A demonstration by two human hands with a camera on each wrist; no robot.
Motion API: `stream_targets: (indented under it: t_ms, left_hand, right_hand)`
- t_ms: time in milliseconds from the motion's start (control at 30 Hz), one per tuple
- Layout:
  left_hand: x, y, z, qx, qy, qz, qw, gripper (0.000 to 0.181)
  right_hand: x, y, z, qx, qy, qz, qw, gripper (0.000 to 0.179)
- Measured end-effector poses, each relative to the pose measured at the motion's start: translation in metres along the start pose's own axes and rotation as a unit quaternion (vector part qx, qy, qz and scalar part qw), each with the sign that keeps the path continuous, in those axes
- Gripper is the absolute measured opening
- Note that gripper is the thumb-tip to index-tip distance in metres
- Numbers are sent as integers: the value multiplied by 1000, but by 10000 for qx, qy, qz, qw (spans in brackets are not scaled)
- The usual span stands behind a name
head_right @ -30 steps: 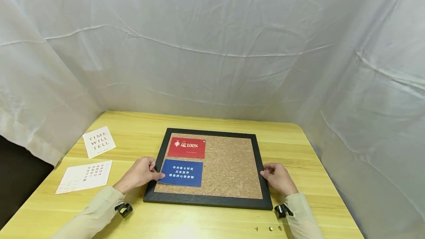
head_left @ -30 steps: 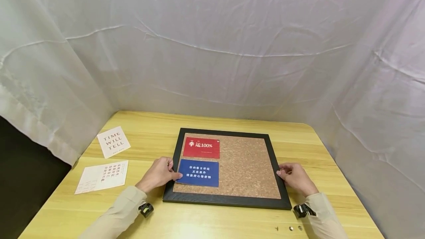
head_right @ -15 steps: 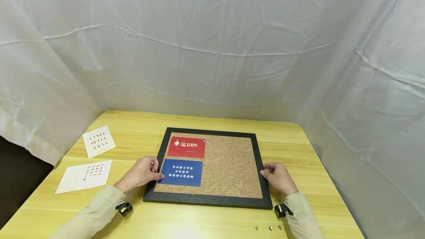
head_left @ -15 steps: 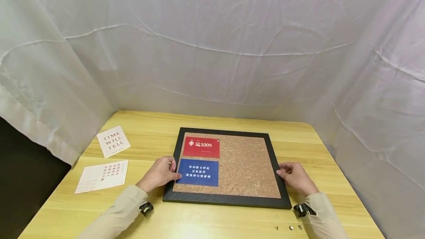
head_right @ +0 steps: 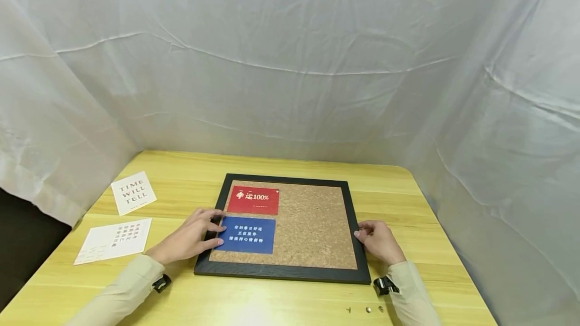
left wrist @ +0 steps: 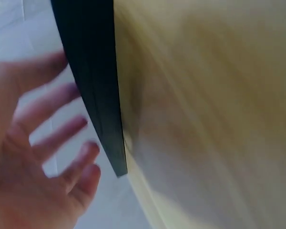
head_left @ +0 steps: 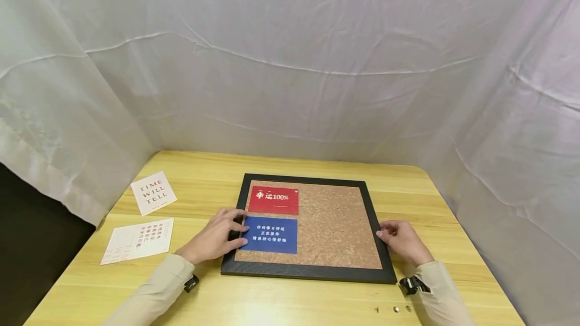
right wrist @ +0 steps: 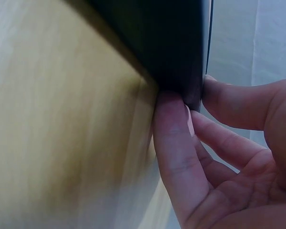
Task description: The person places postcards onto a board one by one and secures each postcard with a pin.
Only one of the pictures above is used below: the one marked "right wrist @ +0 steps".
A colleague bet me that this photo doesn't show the black box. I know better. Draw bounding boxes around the black box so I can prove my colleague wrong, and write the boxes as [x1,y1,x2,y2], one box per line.
[85,0,215,113]

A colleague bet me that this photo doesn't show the person's right hand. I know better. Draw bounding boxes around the person's right hand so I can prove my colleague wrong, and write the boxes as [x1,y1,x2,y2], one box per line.
[153,73,286,229]

